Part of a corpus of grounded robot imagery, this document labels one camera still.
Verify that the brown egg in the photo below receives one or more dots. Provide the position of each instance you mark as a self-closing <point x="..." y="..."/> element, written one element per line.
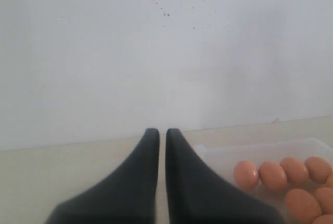
<point x="319" y="169"/>
<point x="246" y="175"/>
<point x="295" y="170"/>
<point x="324" y="219"/>
<point x="272" y="176"/>
<point x="329" y="181"/>

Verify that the brown egg back right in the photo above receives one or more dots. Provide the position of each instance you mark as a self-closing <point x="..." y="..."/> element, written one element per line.
<point x="319" y="169"/>

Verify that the brown egg right upper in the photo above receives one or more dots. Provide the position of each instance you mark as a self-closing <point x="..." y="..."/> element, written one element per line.
<point x="329" y="181"/>

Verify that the clear plastic tray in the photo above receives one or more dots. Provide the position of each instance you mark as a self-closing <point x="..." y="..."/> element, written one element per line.
<point x="223" y="160"/>

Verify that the brown egg back left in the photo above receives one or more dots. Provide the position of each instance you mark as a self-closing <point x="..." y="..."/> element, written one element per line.
<point x="246" y="175"/>

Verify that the brown egg middle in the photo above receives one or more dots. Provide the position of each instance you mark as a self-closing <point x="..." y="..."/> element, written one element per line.
<point x="324" y="219"/>

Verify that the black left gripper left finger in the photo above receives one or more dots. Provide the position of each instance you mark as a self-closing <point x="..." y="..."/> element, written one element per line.
<point x="127" y="195"/>

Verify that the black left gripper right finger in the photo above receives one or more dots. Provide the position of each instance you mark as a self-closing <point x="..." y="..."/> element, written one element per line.
<point x="196" y="194"/>

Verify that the brown egg placed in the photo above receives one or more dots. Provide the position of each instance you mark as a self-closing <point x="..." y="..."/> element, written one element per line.
<point x="324" y="197"/>
<point x="302" y="206"/>

